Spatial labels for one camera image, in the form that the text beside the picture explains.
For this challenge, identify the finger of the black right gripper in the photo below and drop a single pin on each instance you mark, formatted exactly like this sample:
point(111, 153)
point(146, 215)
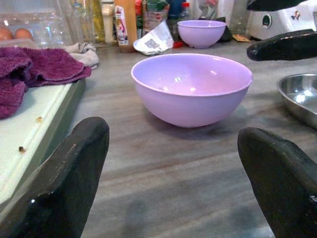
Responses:
point(272, 4)
point(284, 48)

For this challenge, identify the clear glass jar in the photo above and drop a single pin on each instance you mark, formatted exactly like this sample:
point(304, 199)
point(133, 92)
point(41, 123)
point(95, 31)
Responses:
point(74, 19)

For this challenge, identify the yellow card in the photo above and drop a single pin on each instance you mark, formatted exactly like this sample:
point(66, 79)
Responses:
point(241, 38)

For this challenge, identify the dark blue bottle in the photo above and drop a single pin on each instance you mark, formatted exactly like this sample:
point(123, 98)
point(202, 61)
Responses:
point(176, 8)

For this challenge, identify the white grinder bottle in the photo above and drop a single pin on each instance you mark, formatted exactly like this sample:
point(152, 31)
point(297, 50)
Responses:
point(109, 24)

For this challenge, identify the small red lid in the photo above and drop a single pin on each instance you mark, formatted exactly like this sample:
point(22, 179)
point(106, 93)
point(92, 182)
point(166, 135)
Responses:
point(177, 44)

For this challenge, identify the white paper packet QR code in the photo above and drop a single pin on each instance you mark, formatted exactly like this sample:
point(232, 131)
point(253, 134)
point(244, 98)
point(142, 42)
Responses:
point(154, 42)

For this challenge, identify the purple terry towel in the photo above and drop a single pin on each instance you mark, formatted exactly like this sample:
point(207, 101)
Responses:
point(37, 69)

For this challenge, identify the lilac plastic bowl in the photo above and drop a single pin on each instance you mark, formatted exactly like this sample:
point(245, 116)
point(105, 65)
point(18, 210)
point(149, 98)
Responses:
point(190, 106)
point(201, 34)

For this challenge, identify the olive oil bottle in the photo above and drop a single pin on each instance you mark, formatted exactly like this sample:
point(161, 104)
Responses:
point(98, 22)

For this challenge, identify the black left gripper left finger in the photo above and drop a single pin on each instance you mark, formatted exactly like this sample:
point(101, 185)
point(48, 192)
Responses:
point(64, 186)

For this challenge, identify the clear bottle red cap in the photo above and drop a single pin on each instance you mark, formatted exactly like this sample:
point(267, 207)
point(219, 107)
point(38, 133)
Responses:
point(186, 11)

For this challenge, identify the clear plastic egg box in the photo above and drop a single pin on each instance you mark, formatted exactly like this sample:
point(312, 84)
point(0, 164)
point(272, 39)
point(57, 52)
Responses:
point(42, 27)

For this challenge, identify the stainless steel bowl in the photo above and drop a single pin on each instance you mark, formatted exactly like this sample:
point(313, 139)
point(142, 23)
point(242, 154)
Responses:
point(299, 99)

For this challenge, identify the white cutting board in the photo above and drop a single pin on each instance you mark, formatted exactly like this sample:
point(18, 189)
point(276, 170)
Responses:
point(27, 129)

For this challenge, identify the brown egg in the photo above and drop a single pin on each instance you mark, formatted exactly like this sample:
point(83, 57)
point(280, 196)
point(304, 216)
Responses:
point(23, 33)
point(5, 34)

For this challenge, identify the orange sauce bottle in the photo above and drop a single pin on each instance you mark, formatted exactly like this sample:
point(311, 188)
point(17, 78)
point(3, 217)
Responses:
point(126, 27)

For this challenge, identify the white rice cooker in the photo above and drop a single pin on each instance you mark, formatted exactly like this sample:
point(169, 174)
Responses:
point(282, 22)

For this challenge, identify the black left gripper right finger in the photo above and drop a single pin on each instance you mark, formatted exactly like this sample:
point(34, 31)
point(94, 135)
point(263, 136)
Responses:
point(284, 188)

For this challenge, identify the beige cloth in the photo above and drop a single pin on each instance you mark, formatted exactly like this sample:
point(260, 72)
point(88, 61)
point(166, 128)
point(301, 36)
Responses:
point(85, 53)

